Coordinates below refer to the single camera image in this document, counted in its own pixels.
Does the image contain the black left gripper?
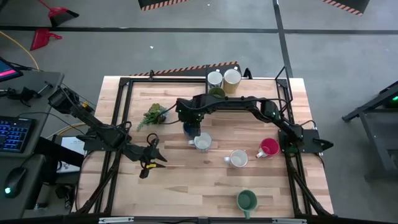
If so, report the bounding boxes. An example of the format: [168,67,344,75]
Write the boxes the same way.
[136,138,169,179]

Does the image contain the blue mug white panel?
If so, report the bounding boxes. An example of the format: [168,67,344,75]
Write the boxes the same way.
[182,121,201,140]

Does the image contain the white mug black lettering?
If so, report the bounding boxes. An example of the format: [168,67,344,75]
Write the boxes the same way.
[207,86,226,98]

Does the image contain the red white diamond-pattern mug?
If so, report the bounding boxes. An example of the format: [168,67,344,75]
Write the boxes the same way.
[188,132,213,153]

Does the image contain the navy white patterned mug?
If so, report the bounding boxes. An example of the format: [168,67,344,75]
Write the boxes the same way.
[207,70,224,90]

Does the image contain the yellow mug white handle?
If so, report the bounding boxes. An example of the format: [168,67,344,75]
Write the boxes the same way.
[223,67,243,94]

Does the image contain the gray white diamond-pattern mug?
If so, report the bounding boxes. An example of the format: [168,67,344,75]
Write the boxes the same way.
[223,149,249,169]

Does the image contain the red mug white handle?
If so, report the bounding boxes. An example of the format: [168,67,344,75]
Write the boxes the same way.
[255,138,280,159]

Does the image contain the sage green mug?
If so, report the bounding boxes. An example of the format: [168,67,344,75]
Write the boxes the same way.
[236,189,259,220]

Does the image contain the succulent plant black pot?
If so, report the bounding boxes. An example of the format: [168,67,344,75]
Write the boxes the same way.
[136,103,170,131]

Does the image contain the black box hazard-striped edge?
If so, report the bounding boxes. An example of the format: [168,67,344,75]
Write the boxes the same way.
[130,61,243,77]

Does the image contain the white paper sheet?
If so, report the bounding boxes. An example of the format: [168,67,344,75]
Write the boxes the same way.
[57,136,87,174]

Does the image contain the black hazard-striped floor mat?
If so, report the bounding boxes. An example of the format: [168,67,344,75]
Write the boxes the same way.
[320,0,371,16]
[137,0,191,12]

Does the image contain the gray side desk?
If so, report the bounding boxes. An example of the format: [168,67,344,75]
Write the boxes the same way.
[0,70,65,220]

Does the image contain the black computer mouse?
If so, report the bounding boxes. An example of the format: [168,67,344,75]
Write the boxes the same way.
[2,166,28,199]

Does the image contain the backlit keyboard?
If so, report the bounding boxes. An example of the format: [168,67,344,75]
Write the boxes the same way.
[0,115,35,154]

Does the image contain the black clamp device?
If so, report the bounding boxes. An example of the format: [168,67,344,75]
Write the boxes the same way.
[0,86,43,108]

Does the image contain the red dustpan black lip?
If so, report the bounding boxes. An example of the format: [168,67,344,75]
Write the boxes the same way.
[37,0,80,27]

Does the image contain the tablet screen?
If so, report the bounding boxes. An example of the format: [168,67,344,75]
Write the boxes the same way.
[0,57,24,83]

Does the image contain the black metal floor stand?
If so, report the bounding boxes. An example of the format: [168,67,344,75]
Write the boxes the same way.
[341,80,398,183]

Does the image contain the black aluminium rig frame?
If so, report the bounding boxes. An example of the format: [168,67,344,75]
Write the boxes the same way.
[74,68,333,218]

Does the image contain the wooden shelf black metal frame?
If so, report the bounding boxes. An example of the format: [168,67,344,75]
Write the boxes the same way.
[205,64,293,114]

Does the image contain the silver metal bracket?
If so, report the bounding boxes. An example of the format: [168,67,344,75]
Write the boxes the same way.
[272,217,308,224]
[98,217,135,224]

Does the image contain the yellow cable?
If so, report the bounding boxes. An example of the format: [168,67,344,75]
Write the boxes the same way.
[0,30,40,71]
[45,122,86,140]

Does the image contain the black cable bundle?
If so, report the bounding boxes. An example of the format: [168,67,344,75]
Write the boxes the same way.
[55,183,75,209]

